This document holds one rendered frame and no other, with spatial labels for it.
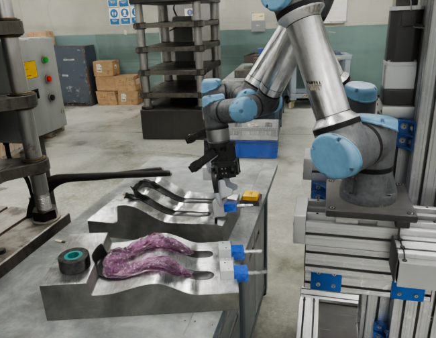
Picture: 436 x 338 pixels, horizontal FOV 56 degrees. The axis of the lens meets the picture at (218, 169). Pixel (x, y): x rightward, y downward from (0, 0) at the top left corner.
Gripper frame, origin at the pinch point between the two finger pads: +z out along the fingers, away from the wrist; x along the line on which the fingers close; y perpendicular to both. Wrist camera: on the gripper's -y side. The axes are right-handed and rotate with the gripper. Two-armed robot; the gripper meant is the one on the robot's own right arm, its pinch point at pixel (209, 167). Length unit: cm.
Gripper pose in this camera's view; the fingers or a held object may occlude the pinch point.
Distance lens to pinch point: 166.2
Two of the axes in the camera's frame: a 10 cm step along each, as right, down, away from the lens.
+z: 0.4, 9.4, 3.5
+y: 9.7, 0.5, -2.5
